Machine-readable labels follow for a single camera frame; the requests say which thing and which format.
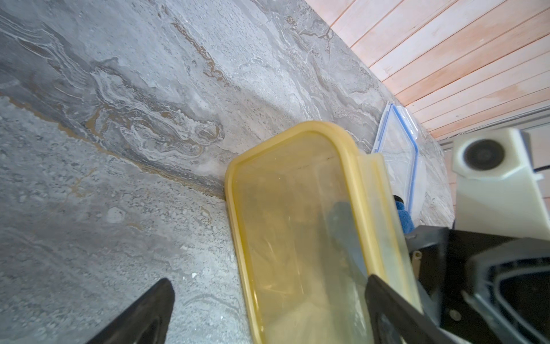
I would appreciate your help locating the yellow lunch box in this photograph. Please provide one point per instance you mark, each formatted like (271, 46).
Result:
(312, 217)

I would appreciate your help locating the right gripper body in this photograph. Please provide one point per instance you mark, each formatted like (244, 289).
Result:
(483, 288)

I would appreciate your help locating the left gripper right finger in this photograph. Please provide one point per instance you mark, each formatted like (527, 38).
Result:
(395, 320)

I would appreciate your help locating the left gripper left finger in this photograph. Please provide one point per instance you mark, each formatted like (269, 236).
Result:
(145, 321)

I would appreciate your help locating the blue cloth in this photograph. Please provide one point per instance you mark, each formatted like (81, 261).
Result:
(404, 216)

